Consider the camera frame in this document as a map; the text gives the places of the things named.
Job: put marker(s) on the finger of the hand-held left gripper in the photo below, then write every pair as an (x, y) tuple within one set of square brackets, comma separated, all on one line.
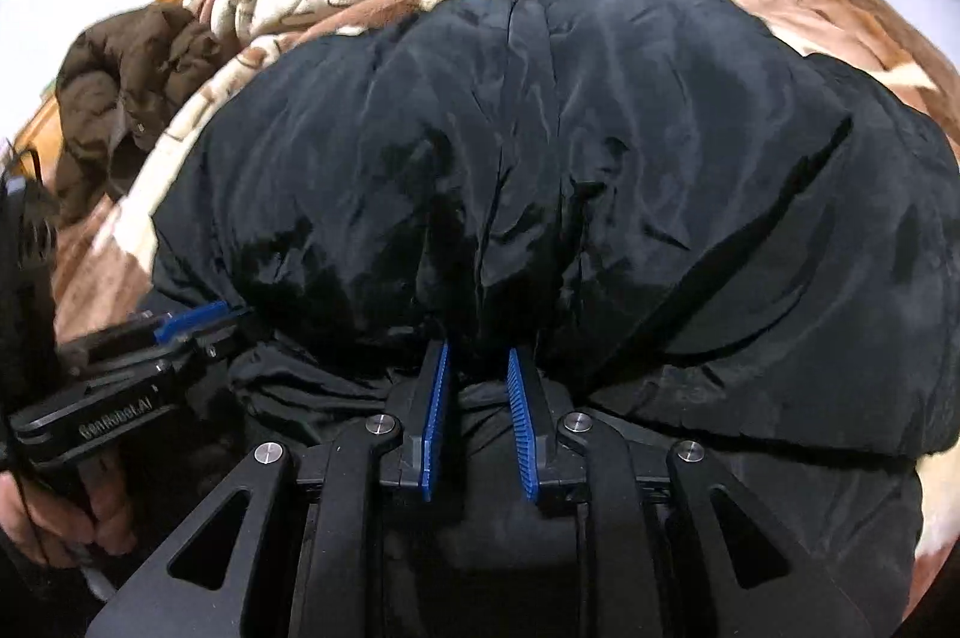
[(191, 319), (210, 349)]

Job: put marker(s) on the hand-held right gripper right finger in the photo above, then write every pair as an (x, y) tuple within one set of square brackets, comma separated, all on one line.
[(525, 428)]

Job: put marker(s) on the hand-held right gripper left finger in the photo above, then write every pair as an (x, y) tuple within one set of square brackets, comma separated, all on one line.
[(435, 420)]

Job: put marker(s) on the black puffer jacket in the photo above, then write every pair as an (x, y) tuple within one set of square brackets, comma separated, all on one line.
[(600, 158)]

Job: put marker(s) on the person's left hand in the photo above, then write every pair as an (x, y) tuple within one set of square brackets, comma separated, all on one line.
[(60, 522)]

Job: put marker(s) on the brown puffer jacket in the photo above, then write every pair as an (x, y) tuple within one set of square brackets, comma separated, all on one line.
[(127, 76)]

